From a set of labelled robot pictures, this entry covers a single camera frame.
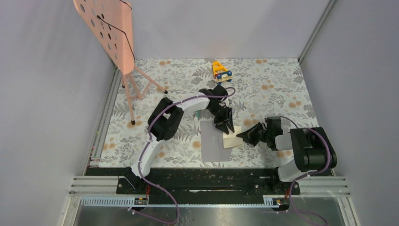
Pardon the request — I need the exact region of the yellow blue toy car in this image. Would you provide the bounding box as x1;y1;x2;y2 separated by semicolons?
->
212;61;233;85

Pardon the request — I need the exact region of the beige lined letter paper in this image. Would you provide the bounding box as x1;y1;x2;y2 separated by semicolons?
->
223;126;243;149

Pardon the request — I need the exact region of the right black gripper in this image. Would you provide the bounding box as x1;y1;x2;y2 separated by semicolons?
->
236;122;271;146

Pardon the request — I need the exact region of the floral patterned table mat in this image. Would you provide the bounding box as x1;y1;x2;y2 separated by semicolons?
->
99;58;318;168

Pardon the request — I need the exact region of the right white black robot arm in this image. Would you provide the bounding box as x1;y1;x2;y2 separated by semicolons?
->
236;116;337;194

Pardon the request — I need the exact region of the pink perforated music stand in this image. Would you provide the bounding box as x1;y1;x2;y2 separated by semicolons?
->
73;0;168;125

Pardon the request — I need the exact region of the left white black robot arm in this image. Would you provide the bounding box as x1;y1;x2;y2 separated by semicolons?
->
125;85;236;194

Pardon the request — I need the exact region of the grey lavender envelope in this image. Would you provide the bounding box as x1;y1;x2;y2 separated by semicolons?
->
200;121;232;163

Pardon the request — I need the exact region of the white slotted cable duct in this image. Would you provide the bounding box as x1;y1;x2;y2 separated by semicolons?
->
80;196;288;209

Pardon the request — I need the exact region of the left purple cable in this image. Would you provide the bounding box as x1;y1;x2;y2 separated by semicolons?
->
137;87;236;225

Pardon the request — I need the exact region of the black cord on stand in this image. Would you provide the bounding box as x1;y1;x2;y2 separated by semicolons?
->
96;0;136;61

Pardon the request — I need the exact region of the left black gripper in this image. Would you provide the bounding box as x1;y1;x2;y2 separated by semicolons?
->
208;104;234;134

